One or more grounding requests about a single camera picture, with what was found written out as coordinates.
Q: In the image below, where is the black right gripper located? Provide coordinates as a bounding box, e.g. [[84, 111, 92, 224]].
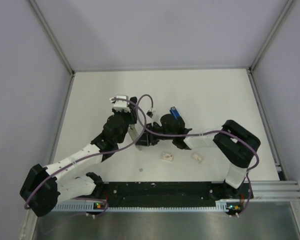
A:
[[136, 122, 175, 146]]

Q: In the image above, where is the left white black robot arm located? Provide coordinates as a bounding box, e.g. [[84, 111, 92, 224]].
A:
[[19, 95, 138, 217]]

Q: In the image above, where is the open white staple box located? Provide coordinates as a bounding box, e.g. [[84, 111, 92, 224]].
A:
[[191, 152, 204, 164]]

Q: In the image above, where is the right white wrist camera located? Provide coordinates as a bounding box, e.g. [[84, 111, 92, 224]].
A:
[[146, 107, 156, 119]]

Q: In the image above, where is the blue black stapler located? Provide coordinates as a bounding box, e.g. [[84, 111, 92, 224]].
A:
[[169, 106, 182, 121]]

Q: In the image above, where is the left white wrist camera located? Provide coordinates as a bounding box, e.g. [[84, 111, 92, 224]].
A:
[[109, 95, 131, 113]]

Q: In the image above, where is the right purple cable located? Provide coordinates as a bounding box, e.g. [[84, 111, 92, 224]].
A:
[[136, 94, 260, 217]]

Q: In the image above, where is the grey slotted cable duct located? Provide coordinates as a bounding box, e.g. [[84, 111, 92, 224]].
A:
[[54, 198, 231, 214]]

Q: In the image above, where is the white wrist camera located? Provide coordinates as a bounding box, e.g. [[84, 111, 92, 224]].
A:
[[146, 107, 156, 119], [109, 95, 131, 113]]

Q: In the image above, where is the white red staple box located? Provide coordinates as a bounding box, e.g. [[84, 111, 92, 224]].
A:
[[160, 152, 174, 162]]

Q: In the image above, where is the grey black stapler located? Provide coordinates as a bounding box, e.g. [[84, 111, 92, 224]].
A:
[[127, 124, 142, 151]]

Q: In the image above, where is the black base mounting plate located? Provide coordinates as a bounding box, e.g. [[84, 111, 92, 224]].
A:
[[97, 181, 249, 208]]

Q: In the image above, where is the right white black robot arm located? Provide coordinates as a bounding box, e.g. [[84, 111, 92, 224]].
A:
[[136, 113, 261, 198]]

